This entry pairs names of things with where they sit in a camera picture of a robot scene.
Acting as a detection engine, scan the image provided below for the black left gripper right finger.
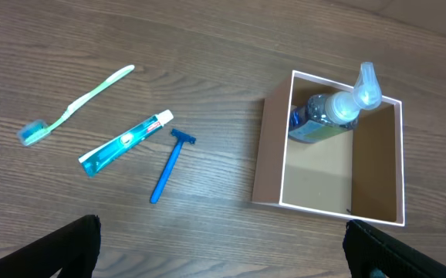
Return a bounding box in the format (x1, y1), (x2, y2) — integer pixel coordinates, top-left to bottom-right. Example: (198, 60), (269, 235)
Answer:
(343, 220), (446, 278)

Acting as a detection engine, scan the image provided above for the white cardboard box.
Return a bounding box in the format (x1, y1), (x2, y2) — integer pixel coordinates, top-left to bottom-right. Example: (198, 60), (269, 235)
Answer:
(252, 70), (406, 226)

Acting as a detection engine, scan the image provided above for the blue pump bottle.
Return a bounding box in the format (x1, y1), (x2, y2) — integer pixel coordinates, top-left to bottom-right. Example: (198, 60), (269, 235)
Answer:
(288, 62), (382, 144)

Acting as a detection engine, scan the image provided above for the teal toothpaste tube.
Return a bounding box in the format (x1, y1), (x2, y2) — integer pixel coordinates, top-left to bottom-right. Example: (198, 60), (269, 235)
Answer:
(78, 110), (174, 177)

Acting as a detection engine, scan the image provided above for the green white toothbrush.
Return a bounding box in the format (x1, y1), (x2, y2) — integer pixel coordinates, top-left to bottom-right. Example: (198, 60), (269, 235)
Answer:
(16, 65), (135, 147)

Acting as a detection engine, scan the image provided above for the blue disposable razor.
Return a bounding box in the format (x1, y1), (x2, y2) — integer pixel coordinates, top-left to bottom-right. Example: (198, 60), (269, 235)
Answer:
(150, 129), (196, 204)

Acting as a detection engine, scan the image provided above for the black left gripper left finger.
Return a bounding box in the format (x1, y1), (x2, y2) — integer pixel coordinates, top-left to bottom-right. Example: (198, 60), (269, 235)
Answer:
(0, 215), (101, 278)

